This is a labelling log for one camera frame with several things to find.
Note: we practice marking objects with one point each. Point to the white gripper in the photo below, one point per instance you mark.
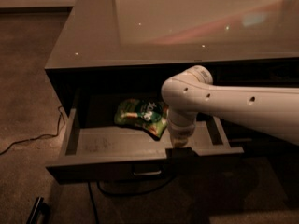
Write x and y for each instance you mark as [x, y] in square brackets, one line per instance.
[183, 131]

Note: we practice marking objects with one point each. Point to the grey drawer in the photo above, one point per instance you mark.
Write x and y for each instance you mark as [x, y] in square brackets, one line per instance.
[95, 149]

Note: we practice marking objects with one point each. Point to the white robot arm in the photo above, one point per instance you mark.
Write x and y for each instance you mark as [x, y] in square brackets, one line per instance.
[274, 111]

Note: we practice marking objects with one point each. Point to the grey drawer cabinet counter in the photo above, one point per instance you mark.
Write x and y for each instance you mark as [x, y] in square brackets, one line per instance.
[131, 47]

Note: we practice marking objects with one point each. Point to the green snack bag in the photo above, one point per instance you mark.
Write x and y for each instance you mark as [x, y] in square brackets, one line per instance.
[148, 115]

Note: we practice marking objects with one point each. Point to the black object on floor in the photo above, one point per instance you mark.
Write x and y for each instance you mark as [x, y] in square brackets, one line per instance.
[39, 210]

